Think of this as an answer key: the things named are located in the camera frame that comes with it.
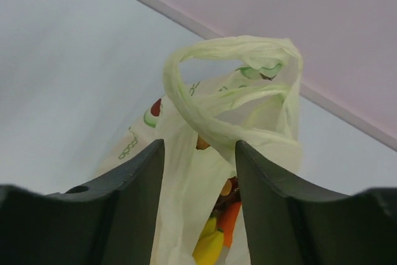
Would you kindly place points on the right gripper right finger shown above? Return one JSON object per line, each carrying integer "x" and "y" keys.
{"x": 289, "y": 220}

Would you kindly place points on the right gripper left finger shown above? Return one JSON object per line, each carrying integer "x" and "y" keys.
{"x": 108, "y": 220}

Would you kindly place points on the yellow fake banana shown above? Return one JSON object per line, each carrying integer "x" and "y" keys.
{"x": 209, "y": 245}

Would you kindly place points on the yellow-green plastic bag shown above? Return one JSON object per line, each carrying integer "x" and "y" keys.
{"x": 217, "y": 92}

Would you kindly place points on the orange fake carrot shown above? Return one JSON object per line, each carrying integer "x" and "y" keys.
{"x": 227, "y": 223}

